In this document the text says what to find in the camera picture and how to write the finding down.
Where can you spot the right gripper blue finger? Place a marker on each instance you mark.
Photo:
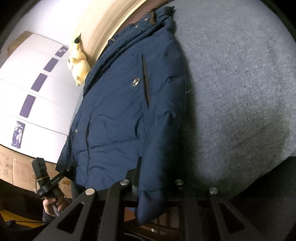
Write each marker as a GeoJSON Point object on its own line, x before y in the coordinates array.
{"type": "Point", "coordinates": [133, 177]}

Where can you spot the yellow Pikachu plush toy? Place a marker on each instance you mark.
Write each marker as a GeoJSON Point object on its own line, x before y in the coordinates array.
{"type": "Point", "coordinates": [77, 63]}

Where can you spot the beige woven bamboo mat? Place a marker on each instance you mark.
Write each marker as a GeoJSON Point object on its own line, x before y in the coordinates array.
{"type": "Point", "coordinates": [99, 23]}

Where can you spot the cardboard boxes atop wardrobe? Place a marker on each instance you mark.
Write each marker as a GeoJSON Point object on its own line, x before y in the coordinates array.
{"type": "Point", "coordinates": [14, 44]}

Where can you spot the white wardrobe with purple handles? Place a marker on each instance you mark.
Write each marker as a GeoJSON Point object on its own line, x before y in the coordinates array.
{"type": "Point", "coordinates": [38, 98]}

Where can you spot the grey bed sheet mattress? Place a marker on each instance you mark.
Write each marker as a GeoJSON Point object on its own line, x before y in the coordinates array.
{"type": "Point", "coordinates": [241, 91]}

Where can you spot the cardboard boxes on floor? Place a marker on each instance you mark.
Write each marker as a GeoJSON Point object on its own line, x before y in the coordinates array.
{"type": "Point", "coordinates": [17, 170]}

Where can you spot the navy blue puffer jacket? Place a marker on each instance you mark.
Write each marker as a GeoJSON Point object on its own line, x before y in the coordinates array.
{"type": "Point", "coordinates": [131, 114]}

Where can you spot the person's left hand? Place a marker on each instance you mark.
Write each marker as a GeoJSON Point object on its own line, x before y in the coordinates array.
{"type": "Point", "coordinates": [56, 204]}

